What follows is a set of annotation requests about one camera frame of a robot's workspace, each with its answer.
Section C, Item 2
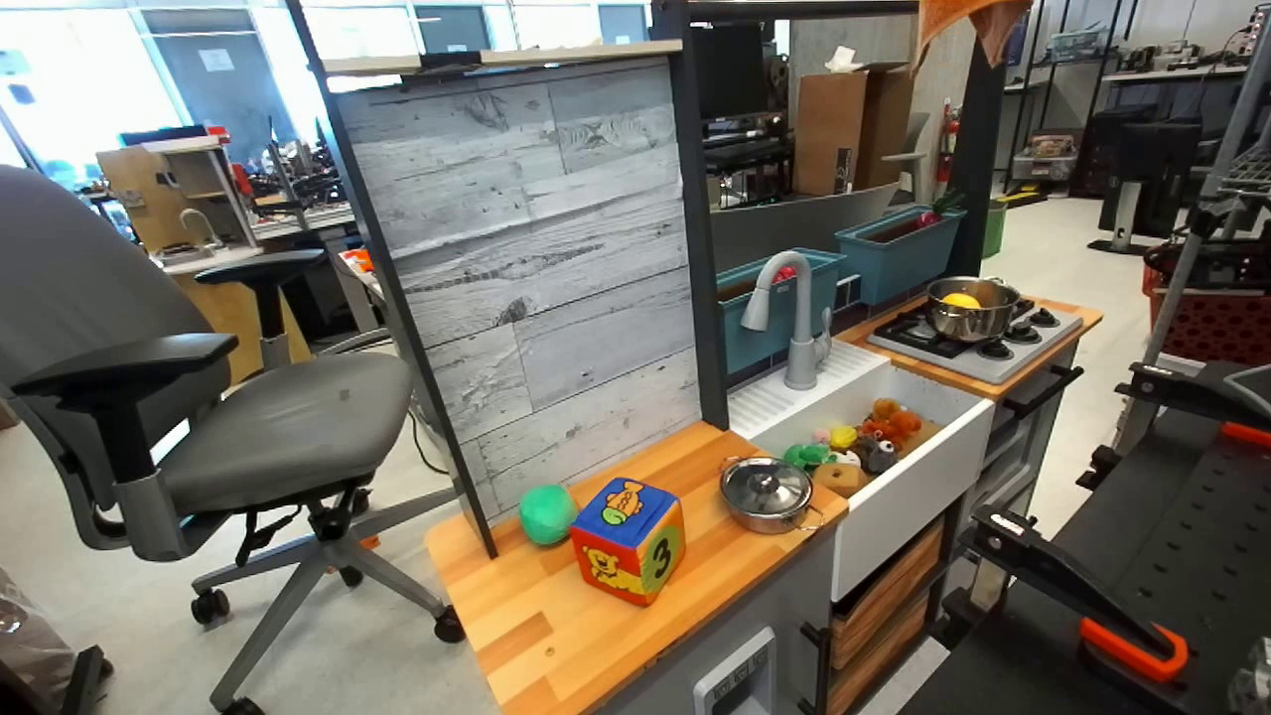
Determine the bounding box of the orange fluffy toy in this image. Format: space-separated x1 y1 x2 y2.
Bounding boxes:
859 404 905 455

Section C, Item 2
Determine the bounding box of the colourful number toy cube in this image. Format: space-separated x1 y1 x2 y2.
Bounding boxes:
568 473 692 614

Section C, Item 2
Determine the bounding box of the black burner grate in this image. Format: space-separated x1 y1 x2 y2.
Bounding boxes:
881 298 1064 361

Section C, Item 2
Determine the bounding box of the grey wood-print backdrop panel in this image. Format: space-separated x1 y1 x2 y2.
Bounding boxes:
331 56 707 529

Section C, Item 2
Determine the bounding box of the green ball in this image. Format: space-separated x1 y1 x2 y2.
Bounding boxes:
515 481 578 553

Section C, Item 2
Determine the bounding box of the grey toy faucet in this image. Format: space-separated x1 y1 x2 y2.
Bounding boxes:
737 247 832 392

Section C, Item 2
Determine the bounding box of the tall cardboard box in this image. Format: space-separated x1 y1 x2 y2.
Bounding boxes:
790 68 872 199

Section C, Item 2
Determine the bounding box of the red perforated crate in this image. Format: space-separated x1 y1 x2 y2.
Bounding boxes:
1144 253 1271 371

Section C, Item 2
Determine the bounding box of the wooden shelf cabinet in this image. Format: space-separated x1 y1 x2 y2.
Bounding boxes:
94 136 262 263

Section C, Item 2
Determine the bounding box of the white sink basin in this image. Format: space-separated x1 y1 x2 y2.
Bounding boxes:
728 338 999 608

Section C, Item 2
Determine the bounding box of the steel pot lid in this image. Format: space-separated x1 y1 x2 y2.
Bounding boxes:
713 455 819 535

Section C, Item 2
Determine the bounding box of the teal planter box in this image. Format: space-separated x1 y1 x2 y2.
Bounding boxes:
831 208 970 312
713 247 851 389

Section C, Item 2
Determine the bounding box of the brown cardboard box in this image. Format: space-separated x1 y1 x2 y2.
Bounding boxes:
859 60 920 190

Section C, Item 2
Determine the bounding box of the black oven handle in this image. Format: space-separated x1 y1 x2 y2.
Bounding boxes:
994 361 1088 416

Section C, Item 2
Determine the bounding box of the orange terry towel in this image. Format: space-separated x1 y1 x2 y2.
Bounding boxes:
913 0 1035 72

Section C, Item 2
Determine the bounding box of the grey partition board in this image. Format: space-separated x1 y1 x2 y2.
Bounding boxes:
707 183 930 276

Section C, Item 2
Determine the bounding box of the black clamp with orange handle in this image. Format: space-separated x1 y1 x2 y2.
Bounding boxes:
970 509 1194 693
1116 354 1271 463

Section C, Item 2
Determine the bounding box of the grey stove plate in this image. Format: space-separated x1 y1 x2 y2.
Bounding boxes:
867 295 1088 389

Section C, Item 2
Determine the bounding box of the grey toy kitchen cabinet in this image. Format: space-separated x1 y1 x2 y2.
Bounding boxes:
598 354 1088 715

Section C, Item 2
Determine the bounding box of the dark small toy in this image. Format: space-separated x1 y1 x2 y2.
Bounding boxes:
852 439 903 477

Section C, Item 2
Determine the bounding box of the tan wooden box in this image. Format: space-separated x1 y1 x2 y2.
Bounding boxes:
173 276 317 389

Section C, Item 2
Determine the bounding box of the steel cooking pot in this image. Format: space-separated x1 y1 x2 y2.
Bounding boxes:
920 276 1024 351

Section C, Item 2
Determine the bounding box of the green toy vegetable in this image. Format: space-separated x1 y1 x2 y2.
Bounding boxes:
779 439 832 477

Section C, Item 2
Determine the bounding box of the red fire extinguisher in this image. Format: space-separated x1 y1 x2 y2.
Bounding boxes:
933 100 965 190

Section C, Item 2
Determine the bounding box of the grey office chair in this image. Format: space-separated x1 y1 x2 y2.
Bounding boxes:
0 163 468 715

